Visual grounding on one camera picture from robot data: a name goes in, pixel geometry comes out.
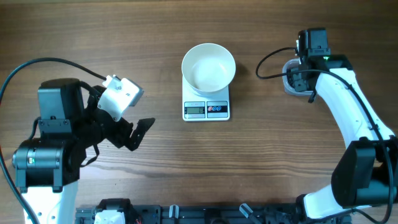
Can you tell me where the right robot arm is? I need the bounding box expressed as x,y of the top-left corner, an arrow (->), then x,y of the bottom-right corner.
283,28 -> 397,223

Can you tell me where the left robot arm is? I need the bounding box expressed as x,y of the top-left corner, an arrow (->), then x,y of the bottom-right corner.
12,75 -> 155,223

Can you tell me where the white digital kitchen scale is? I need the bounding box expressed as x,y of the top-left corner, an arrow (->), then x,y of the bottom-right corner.
182,77 -> 231,122

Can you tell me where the white bowl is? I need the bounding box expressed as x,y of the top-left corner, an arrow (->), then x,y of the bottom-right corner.
181,43 -> 236,95

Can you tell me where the clear plastic container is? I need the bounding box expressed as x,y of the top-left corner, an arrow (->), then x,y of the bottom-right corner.
282,58 -> 312,96

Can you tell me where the left black cable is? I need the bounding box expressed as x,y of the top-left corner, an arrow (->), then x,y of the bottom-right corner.
0,57 -> 108,224

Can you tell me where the black cable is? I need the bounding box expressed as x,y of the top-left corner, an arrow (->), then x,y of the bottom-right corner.
255,46 -> 396,224
0,57 -> 108,224

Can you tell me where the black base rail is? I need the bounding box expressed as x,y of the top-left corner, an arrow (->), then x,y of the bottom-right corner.
75,198 -> 352,224

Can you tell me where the right black cable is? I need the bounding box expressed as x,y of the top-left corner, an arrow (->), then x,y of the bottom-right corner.
255,46 -> 396,224

